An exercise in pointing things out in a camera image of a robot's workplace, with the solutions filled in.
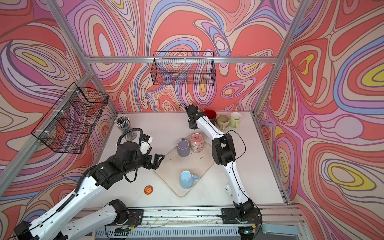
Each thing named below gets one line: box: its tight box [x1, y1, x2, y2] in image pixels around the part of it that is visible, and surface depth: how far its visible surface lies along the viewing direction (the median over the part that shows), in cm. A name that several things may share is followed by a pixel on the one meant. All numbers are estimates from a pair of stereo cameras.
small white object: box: [224, 184, 234, 197], surface depth 82 cm
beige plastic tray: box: [153, 147, 188, 197], surface depth 90 cm
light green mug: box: [229, 112, 242, 129], surface depth 107 cm
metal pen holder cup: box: [114, 115, 137, 141], surface depth 95 cm
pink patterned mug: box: [190, 133, 205, 153], surface depth 93 cm
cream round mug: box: [216, 114, 230, 132], surface depth 107 cm
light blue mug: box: [179, 170, 200, 190], surface depth 80 cm
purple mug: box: [177, 138, 191, 158], surface depth 93 cm
